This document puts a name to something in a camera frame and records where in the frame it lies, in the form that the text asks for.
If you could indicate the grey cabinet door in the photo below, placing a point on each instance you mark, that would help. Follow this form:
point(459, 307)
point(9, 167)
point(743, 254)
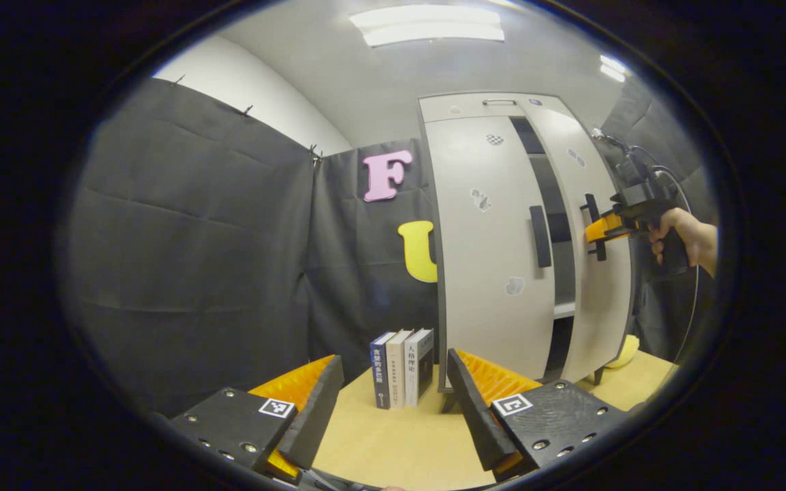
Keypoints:
point(598, 307)
point(488, 273)

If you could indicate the grey book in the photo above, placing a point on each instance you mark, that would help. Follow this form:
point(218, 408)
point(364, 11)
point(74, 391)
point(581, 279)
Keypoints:
point(424, 361)

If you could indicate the yellow sponge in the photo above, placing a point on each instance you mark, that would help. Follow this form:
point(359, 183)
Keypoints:
point(626, 351)

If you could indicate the blue book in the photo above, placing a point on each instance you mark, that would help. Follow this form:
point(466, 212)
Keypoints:
point(379, 372)

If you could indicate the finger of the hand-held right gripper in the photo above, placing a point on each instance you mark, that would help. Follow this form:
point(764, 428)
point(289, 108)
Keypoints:
point(601, 228)

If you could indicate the black backdrop cloth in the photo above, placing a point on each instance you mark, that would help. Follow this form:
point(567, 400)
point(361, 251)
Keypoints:
point(195, 239)

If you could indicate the white book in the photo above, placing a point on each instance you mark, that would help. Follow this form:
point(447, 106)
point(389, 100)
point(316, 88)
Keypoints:
point(398, 372)

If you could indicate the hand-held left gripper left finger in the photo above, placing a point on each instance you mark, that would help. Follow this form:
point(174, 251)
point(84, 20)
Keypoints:
point(314, 409)

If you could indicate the small ceiling light panel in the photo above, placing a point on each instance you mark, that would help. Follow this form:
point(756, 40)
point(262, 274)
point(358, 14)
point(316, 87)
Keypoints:
point(613, 68)

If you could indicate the large ceiling light panel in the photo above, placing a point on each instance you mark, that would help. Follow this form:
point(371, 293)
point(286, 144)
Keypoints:
point(427, 26)

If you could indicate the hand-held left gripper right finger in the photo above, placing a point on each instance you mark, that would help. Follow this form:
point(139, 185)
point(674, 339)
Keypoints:
point(478, 409)

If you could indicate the grey double-door shoe cabinet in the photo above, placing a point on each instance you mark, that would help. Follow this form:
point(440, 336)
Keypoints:
point(563, 273)

